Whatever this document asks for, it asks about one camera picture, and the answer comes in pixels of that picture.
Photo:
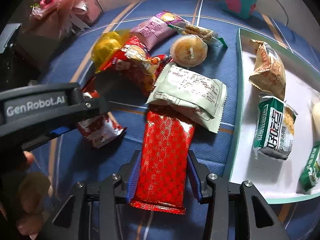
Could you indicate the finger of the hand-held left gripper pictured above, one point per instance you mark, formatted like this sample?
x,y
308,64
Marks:
x,y
60,130
96,106

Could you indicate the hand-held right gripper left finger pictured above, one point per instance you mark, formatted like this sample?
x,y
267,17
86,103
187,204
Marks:
x,y
132,180

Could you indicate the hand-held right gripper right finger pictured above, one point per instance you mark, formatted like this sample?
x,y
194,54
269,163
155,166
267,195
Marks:
x,y
196,187

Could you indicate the red and white snack packet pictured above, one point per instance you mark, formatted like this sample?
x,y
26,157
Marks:
x,y
100,130

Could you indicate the red gold-patterned snack packet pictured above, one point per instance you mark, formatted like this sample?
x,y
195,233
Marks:
x,y
162,167

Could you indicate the large red snack packet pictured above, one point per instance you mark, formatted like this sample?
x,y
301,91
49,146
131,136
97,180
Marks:
x,y
132,65

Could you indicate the teal cardboard tray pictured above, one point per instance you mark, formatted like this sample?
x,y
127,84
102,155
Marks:
x,y
250,170

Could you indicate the yellow snack packet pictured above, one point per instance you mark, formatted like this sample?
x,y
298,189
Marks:
x,y
107,45

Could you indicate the pale green snack packet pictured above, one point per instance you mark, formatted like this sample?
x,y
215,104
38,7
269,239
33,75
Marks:
x,y
190,90

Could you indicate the purple snack packet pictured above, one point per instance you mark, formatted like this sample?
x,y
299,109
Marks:
x,y
155,30

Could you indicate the large green and white packet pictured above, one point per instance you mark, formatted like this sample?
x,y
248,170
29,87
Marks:
x,y
275,130

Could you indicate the golden round pastry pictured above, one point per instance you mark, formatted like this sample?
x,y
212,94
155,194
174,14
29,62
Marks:
x,y
188,51

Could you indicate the small green and white packet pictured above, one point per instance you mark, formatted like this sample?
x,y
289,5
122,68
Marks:
x,y
311,170

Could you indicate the clear green-edged cracker packet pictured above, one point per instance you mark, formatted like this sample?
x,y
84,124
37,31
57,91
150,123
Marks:
x,y
197,32

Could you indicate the white round pastry clear wrapper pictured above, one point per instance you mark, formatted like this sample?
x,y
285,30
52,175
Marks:
x,y
317,115

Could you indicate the tan snack packet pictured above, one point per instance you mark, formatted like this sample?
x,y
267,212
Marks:
x,y
270,67

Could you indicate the person's left hand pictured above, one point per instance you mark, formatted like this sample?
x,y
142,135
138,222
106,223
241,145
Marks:
x,y
35,192

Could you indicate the blue plaid bedsheet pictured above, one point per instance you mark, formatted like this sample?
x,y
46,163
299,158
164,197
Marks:
x,y
217,150

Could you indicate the pink flower bouquet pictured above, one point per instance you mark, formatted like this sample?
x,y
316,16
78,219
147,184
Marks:
x,y
60,2

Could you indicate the teal tin with pink print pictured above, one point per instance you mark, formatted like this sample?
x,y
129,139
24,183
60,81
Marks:
x,y
237,2

